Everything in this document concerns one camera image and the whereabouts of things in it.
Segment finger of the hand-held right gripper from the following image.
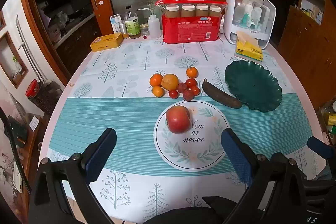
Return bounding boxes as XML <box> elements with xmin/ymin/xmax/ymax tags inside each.
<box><xmin>307</xmin><ymin>136</ymin><xmax>336</xmax><ymax>161</ymax></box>

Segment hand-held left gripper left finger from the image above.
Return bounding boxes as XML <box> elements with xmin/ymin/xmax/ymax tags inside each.
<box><xmin>34</xmin><ymin>127</ymin><xmax>117</xmax><ymax>224</ymax></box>

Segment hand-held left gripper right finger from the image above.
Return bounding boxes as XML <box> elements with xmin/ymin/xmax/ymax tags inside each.
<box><xmin>220</xmin><ymin>128</ymin><xmax>307</xmax><ymax>224</ymax></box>

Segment red apple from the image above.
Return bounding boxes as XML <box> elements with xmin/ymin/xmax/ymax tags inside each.
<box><xmin>165</xmin><ymin>105</ymin><xmax>191</xmax><ymax>134</ymax></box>

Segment dark green scalloped plate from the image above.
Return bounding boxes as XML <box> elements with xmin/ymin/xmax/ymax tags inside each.
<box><xmin>224</xmin><ymin>60</ymin><xmax>283</xmax><ymax>113</ymax></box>

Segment small tangerine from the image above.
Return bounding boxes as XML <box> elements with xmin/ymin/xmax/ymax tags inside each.
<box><xmin>152</xmin><ymin>86</ymin><xmax>165</xmax><ymax>98</ymax></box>

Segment large pale orange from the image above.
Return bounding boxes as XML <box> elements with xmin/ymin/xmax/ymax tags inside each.
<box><xmin>161</xmin><ymin>73</ymin><xmax>179</xmax><ymax>90</ymax></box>

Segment medium tangerine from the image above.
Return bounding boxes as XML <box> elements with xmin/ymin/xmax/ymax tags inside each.
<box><xmin>150</xmin><ymin>73</ymin><xmax>164</xmax><ymax>87</ymax></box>

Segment yellow plastic bag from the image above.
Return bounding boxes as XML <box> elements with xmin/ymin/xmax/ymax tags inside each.
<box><xmin>319</xmin><ymin>101</ymin><xmax>336</xmax><ymax>135</ymax></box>

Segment round white leaf-print placemat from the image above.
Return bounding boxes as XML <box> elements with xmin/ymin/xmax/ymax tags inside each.
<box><xmin>153</xmin><ymin>100</ymin><xmax>231</xmax><ymax>171</ymax></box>

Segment tangerine with stem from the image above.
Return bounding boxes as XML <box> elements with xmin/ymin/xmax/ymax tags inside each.
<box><xmin>186</xmin><ymin>66</ymin><xmax>198</xmax><ymax>79</ymax></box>

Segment red-lidded jar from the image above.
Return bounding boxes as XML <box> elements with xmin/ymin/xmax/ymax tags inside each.
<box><xmin>25</xmin><ymin>79</ymin><xmax>46</xmax><ymax>106</ymax></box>

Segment yellow tissue pack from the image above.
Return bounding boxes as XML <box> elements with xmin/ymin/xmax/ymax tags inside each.
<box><xmin>234</xmin><ymin>30</ymin><xmax>264</xmax><ymax>64</ymax></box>

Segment yellow tin box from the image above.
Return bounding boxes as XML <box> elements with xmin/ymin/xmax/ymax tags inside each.
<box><xmin>90</xmin><ymin>32</ymin><xmax>124</xmax><ymax>52</ymax></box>

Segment small metal can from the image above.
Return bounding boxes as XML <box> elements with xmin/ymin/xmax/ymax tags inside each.
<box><xmin>119</xmin><ymin>20</ymin><xmax>130</xmax><ymax>39</ymax></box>

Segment white cosmetics storage box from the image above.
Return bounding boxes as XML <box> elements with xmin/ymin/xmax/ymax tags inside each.
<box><xmin>223</xmin><ymin>0</ymin><xmax>277</xmax><ymax>50</ymax></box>

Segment white and blue carton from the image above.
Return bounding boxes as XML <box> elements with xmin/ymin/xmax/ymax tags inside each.
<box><xmin>109</xmin><ymin>13</ymin><xmax>124</xmax><ymax>35</ymax></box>

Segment red paper cup pack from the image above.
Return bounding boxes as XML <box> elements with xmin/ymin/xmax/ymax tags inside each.
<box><xmin>154</xmin><ymin>0</ymin><xmax>228</xmax><ymax>44</ymax></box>

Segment glass bottle green label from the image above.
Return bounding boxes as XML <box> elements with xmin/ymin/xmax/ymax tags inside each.
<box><xmin>124</xmin><ymin>5</ymin><xmax>142</xmax><ymax>39</ymax></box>

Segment white squeeze bottle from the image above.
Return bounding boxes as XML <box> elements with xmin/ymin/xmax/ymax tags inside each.
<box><xmin>137</xmin><ymin>8</ymin><xmax>161</xmax><ymax>39</ymax></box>

